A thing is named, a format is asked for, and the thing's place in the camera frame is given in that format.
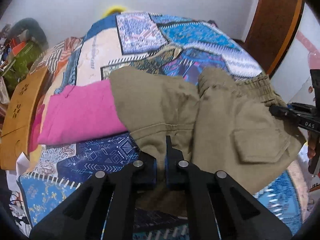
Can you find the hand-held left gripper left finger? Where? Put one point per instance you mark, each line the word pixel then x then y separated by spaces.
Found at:
pixel 150 172

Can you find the khaki pants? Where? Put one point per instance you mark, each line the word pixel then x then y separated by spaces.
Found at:
pixel 225 120

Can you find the yellow curved headboard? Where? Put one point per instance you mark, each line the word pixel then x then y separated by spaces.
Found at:
pixel 113 10

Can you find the pile of clutter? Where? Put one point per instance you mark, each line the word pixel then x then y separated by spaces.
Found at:
pixel 6 35

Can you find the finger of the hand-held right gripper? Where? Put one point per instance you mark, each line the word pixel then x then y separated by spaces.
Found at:
pixel 282 112
pixel 303 107

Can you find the wooden lap desk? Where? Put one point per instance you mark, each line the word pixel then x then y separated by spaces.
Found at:
pixel 20 120

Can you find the pink folded cloth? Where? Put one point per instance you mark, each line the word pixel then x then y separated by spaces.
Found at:
pixel 82 112

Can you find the grey long pillow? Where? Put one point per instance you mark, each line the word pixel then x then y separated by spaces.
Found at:
pixel 31 28

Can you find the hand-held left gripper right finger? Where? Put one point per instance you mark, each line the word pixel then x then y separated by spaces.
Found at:
pixel 168 170

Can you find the patchwork printed blanket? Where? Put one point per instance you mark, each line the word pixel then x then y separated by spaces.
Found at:
pixel 190 35

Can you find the green patterned bag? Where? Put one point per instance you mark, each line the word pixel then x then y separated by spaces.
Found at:
pixel 23 62

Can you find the striped orange blanket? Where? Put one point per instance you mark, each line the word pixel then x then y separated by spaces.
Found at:
pixel 60 50

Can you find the person's right hand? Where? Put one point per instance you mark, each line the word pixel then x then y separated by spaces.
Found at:
pixel 311 150

